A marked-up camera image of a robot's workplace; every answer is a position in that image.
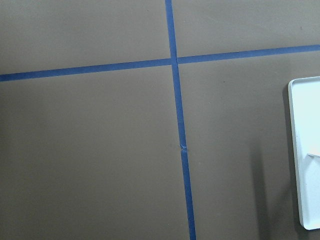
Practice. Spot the white towel rack stand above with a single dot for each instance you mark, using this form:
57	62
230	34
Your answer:
304	108

